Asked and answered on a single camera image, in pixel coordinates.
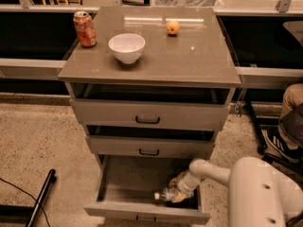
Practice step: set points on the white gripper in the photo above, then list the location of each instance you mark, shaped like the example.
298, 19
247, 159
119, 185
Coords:
184, 185

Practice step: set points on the clear plastic bottle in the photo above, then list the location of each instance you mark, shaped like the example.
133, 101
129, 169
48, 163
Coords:
165, 194

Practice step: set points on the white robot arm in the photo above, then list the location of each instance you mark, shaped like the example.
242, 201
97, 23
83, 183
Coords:
258, 194

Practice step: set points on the grey bottom drawer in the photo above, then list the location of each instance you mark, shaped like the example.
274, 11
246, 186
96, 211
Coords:
126, 190

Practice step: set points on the grey drawer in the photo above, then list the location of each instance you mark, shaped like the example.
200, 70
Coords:
146, 106
126, 190
145, 142

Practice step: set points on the grey middle drawer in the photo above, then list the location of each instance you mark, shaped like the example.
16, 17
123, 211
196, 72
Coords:
145, 142

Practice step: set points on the grey top drawer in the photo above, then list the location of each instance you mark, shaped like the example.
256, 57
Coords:
146, 106

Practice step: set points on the grey drawer cabinet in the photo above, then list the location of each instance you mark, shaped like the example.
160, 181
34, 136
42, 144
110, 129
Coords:
197, 56

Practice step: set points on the black and white sneaker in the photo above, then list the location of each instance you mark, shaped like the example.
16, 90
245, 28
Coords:
289, 151

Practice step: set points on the black bar on floor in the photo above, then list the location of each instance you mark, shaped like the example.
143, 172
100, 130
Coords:
39, 202

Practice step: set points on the person's leg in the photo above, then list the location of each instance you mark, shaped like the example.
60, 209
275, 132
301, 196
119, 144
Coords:
290, 124

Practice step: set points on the white bowl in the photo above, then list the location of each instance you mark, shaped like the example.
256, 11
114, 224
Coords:
127, 47

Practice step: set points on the orange fruit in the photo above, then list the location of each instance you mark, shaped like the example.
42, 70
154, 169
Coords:
173, 27

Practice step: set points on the orange soda can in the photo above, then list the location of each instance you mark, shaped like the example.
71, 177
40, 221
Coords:
85, 29

